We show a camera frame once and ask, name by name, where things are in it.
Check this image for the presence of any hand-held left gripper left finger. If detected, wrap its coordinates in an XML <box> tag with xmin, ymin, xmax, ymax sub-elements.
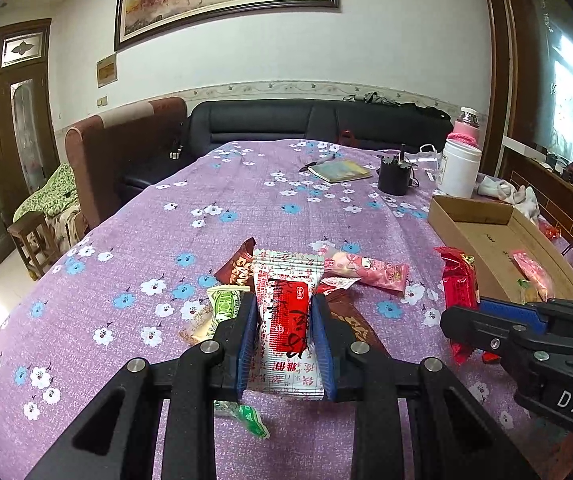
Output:
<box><xmin>26</xmin><ymin>292</ymin><xmax>260</xmax><ymax>480</ymax></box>

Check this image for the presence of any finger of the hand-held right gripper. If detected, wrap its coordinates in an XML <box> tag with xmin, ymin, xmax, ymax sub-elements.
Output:
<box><xmin>480</xmin><ymin>297</ymin><xmax>573</xmax><ymax>333</ymax></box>
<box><xmin>440</xmin><ymin>305</ymin><xmax>542</xmax><ymax>361</ymax></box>

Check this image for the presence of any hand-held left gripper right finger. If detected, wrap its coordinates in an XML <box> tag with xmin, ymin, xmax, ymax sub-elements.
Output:
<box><xmin>311</xmin><ymin>294</ymin><xmax>542</xmax><ymax>480</ymax></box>

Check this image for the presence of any large red snack packet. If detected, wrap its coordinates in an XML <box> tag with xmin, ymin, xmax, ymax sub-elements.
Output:
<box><xmin>433</xmin><ymin>246</ymin><xmax>482</xmax><ymax>366</ymax></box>

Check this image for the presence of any cardboard box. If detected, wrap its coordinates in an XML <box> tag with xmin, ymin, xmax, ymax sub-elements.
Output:
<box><xmin>427</xmin><ymin>195</ymin><xmax>573</xmax><ymax>306</ymax></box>

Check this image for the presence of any white and red snack packet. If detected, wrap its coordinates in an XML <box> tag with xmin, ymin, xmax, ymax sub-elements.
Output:
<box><xmin>246</xmin><ymin>249</ymin><xmax>328</xmax><ymax>403</ymax></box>

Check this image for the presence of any brown snack packet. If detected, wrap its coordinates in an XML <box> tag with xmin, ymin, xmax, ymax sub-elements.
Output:
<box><xmin>215</xmin><ymin>237</ymin><xmax>258</xmax><ymax>293</ymax></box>
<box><xmin>326</xmin><ymin>290</ymin><xmax>392</xmax><ymax>361</ymax></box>

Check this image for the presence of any pink wrapped snack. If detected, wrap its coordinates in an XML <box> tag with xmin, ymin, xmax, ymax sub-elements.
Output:
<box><xmin>511</xmin><ymin>250</ymin><xmax>557</xmax><ymax>301</ymax></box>

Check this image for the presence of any green and white snack packet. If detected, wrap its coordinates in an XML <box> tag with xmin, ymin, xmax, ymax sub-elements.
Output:
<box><xmin>206</xmin><ymin>285</ymin><xmax>243</xmax><ymax>341</ymax></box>

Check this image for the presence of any beige snack packet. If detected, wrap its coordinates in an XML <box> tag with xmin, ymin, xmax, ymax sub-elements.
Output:
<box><xmin>179</xmin><ymin>305</ymin><xmax>217</xmax><ymax>346</ymax></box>

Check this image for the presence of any small red white packet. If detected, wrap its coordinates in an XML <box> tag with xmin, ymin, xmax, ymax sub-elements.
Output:
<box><xmin>316</xmin><ymin>276</ymin><xmax>357</xmax><ymax>295</ymax></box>

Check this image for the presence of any small green candy packet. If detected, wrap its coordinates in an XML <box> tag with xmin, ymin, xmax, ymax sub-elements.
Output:
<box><xmin>214</xmin><ymin>400</ymin><xmax>270</xmax><ymax>440</ymax></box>

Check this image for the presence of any pink snack packet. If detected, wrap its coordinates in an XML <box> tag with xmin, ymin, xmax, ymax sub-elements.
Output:
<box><xmin>322</xmin><ymin>250</ymin><xmax>411</xmax><ymax>297</ymax></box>

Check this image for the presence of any white cloth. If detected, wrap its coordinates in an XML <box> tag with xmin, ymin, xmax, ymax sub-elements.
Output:
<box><xmin>476</xmin><ymin>175</ymin><xmax>539</xmax><ymax>221</ymax></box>

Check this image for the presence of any wooden bench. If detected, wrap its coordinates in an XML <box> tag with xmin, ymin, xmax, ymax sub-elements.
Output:
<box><xmin>496</xmin><ymin>150</ymin><xmax>573</xmax><ymax>281</ymax></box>

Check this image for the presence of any white plastic jar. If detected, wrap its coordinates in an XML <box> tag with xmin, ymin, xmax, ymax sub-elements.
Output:
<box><xmin>437</xmin><ymin>132</ymin><xmax>483</xmax><ymax>198</ymax></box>

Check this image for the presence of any purple floral tablecloth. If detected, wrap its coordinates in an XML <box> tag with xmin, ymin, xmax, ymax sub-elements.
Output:
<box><xmin>0</xmin><ymin>139</ymin><xmax>573</xmax><ymax>480</ymax></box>

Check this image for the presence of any black cup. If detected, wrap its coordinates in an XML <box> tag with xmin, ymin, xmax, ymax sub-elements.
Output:
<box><xmin>377</xmin><ymin>144</ymin><xmax>417</xmax><ymax>196</ymax></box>

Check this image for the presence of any clear plastic bag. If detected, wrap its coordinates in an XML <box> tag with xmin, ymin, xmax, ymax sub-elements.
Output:
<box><xmin>419</xmin><ymin>144</ymin><xmax>447</xmax><ymax>166</ymax></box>

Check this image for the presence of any yellow green notebook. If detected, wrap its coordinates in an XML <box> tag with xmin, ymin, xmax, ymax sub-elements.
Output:
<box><xmin>307</xmin><ymin>159</ymin><xmax>374</xmax><ymax>184</ymax></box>

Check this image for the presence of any black pen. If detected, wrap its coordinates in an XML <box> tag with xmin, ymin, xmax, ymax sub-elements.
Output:
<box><xmin>299</xmin><ymin>155</ymin><xmax>337</xmax><ymax>172</ymax></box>

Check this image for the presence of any pink bottle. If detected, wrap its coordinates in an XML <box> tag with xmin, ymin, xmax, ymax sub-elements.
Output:
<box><xmin>453</xmin><ymin>106</ymin><xmax>482</xmax><ymax>148</ymax></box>

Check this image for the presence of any black leather sofa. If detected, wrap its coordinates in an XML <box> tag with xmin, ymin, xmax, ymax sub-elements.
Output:
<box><xmin>119</xmin><ymin>99</ymin><xmax>454</xmax><ymax>196</ymax></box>

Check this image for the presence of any brown armchair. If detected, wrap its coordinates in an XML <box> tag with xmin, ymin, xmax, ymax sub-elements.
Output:
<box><xmin>64</xmin><ymin>96</ymin><xmax>188</xmax><ymax>231</ymax></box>

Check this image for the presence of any window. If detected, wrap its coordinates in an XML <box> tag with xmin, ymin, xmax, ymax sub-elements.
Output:
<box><xmin>526</xmin><ymin>0</ymin><xmax>573</xmax><ymax>161</ymax></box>

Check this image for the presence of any dark clutter on sofa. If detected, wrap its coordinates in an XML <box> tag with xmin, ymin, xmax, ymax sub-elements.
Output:
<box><xmin>341</xmin><ymin>91</ymin><xmax>447</xmax><ymax>111</ymax></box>

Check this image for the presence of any wooden stool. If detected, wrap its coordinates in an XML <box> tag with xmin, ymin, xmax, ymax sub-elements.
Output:
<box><xmin>7</xmin><ymin>211</ymin><xmax>50</xmax><ymax>281</ymax></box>

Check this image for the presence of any green patterned blanket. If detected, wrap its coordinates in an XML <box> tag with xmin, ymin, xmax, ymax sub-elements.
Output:
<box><xmin>13</xmin><ymin>162</ymin><xmax>80</xmax><ymax>223</ymax></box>

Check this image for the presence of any gold wall plaque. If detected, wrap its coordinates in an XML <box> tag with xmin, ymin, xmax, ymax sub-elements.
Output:
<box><xmin>96</xmin><ymin>52</ymin><xmax>118</xmax><ymax>88</ymax></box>

